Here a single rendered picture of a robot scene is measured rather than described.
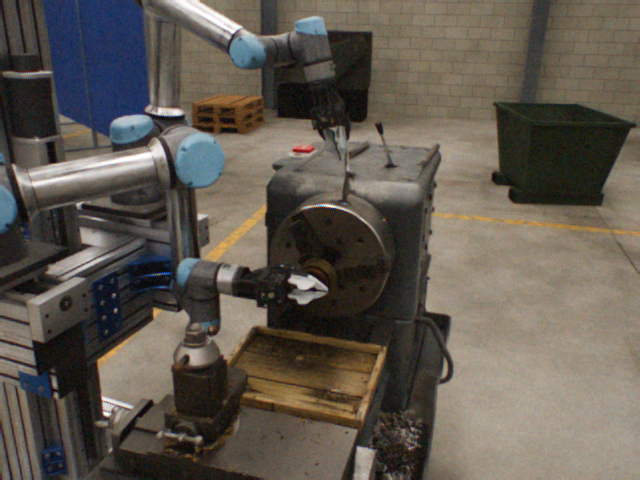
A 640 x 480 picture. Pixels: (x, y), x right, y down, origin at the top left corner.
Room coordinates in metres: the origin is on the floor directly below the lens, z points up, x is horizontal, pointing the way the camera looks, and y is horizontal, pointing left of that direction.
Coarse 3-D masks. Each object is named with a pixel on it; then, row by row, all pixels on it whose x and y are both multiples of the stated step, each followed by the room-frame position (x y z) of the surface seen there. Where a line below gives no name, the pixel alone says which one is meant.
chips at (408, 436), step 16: (384, 416) 1.39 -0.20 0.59; (400, 416) 1.43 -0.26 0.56; (384, 432) 1.36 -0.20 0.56; (400, 432) 1.32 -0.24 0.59; (416, 432) 1.37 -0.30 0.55; (368, 448) 1.30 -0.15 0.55; (384, 448) 1.26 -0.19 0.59; (400, 448) 1.24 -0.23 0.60; (416, 448) 1.30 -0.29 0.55; (384, 464) 1.21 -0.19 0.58; (400, 464) 1.20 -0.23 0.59; (416, 464) 1.23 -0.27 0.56
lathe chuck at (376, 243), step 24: (288, 216) 1.40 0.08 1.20; (312, 216) 1.38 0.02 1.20; (336, 216) 1.36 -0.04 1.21; (360, 216) 1.35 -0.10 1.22; (288, 240) 1.39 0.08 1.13; (336, 240) 1.36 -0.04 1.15; (360, 240) 1.35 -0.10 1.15; (384, 240) 1.36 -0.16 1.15; (336, 288) 1.36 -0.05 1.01; (360, 288) 1.34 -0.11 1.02; (312, 312) 1.38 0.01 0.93; (336, 312) 1.36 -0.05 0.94
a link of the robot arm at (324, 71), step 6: (312, 66) 1.50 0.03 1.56; (318, 66) 1.50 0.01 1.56; (324, 66) 1.50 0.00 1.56; (330, 66) 1.51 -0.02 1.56; (306, 72) 1.52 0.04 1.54; (312, 72) 1.50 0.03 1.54; (318, 72) 1.50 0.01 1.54; (324, 72) 1.50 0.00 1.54; (330, 72) 1.51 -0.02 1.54; (306, 78) 1.52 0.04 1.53; (312, 78) 1.50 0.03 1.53; (318, 78) 1.50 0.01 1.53; (324, 78) 1.50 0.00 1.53; (330, 78) 1.51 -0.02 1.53
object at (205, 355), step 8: (208, 336) 0.87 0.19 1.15; (184, 344) 0.84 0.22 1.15; (208, 344) 0.85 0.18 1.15; (216, 344) 0.87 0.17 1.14; (176, 352) 0.84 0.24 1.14; (184, 352) 0.83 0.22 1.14; (192, 352) 0.83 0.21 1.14; (200, 352) 0.83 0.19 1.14; (208, 352) 0.84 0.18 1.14; (216, 352) 0.85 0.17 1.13; (176, 360) 0.83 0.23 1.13; (192, 360) 0.82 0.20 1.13; (200, 360) 0.82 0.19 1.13; (208, 360) 0.83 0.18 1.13; (216, 360) 0.84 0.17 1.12; (192, 368) 0.82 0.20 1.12
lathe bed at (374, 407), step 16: (288, 320) 1.47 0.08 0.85; (304, 320) 1.45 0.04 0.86; (320, 320) 1.50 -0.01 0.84; (384, 320) 1.46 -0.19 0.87; (336, 336) 1.41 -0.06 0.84; (352, 336) 1.38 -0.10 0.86; (368, 336) 1.41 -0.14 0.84; (384, 336) 1.37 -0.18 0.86; (384, 368) 1.43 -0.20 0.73; (384, 384) 1.39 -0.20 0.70; (368, 416) 1.21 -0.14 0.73; (368, 432) 1.18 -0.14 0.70
